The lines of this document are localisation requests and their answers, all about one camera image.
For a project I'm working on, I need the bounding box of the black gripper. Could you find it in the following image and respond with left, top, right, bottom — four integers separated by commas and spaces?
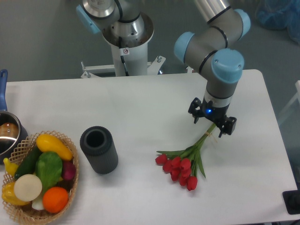
188, 97, 237, 138

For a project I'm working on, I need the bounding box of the red tulip bouquet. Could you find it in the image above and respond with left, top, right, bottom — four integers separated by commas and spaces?
155, 124, 216, 191

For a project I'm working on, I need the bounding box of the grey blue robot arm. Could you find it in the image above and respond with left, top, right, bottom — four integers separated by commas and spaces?
76, 0, 251, 135

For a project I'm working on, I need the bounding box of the black device at table edge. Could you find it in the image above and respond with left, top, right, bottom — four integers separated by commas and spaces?
282, 190, 300, 215

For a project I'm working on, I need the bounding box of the blue plastic bag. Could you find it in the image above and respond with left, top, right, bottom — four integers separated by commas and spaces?
255, 0, 300, 44

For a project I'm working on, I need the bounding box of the dark grey ribbed vase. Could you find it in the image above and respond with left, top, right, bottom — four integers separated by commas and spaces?
80, 126, 119, 174

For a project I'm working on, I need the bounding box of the yellow squash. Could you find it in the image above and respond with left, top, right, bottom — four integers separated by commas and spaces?
36, 134, 73, 161

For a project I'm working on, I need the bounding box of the green lettuce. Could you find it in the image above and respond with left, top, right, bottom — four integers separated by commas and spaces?
35, 151, 62, 194

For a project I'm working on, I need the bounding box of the orange fruit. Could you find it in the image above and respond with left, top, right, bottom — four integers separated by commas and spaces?
42, 187, 68, 213

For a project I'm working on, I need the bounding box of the green cucumber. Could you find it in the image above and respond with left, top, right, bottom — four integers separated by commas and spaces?
14, 146, 42, 180

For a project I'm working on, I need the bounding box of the white leek stalk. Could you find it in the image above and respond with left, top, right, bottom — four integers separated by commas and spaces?
31, 193, 44, 210

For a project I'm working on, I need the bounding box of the white round onion slice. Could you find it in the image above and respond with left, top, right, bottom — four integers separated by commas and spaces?
14, 174, 42, 202

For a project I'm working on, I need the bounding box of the woven wicker basket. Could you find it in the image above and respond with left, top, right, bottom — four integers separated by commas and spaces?
2, 131, 79, 225

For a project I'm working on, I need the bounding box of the yellow bell pepper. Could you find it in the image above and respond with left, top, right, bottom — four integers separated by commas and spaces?
2, 182, 30, 206

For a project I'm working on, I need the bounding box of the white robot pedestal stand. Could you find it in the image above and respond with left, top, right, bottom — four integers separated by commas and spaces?
76, 6, 166, 78

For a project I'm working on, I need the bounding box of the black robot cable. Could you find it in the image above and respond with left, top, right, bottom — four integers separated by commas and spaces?
118, 36, 129, 76

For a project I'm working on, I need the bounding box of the blue handled saucepan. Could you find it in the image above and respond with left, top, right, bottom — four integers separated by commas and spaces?
0, 69, 28, 165

